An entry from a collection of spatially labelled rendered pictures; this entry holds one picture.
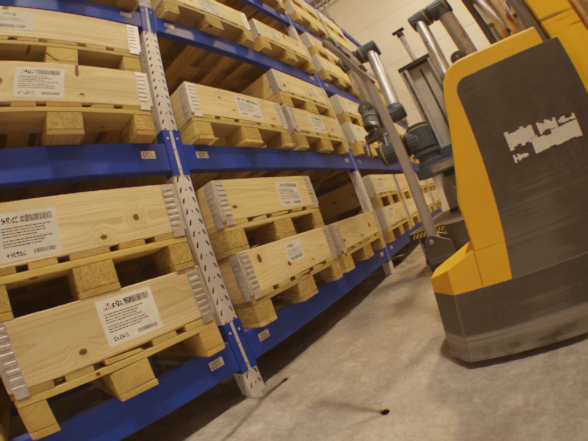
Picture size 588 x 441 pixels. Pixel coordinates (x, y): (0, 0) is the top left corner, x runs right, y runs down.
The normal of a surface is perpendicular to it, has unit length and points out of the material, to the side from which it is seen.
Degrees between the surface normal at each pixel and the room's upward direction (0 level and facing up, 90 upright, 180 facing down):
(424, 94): 90
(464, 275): 90
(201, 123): 90
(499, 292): 90
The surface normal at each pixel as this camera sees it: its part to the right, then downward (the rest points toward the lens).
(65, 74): 0.75, -0.32
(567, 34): -0.57, 0.14
